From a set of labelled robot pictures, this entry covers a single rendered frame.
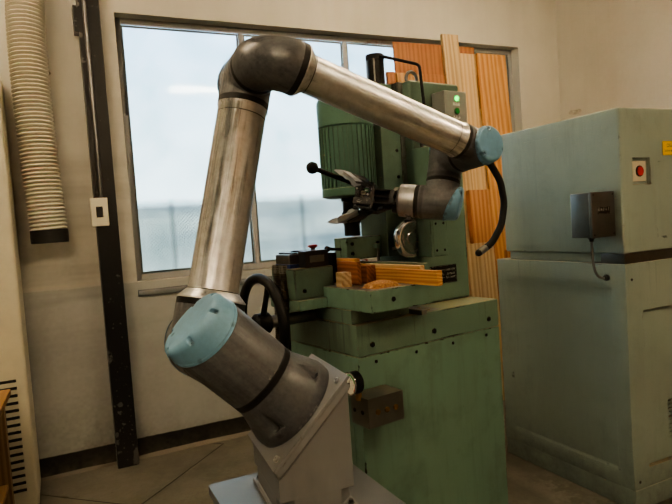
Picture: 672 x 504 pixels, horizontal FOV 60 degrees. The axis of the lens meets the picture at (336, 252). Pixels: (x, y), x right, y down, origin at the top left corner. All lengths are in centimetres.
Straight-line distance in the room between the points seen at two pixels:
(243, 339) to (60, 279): 198
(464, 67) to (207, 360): 304
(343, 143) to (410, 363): 68
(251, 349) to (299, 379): 11
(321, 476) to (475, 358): 92
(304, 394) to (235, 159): 53
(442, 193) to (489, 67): 241
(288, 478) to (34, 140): 205
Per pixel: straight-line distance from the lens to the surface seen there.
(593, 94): 424
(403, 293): 161
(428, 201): 155
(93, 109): 294
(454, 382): 189
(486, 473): 208
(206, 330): 106
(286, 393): 110
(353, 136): 180
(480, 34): 407
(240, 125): 133
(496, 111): 385
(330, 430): 112
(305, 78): 127
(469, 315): 190
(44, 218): 279
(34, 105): 285
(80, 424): 310
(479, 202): 357
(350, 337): 165
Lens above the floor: 109
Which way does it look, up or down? 3 degrees down
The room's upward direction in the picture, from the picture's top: 4 degrees counter-clockwise
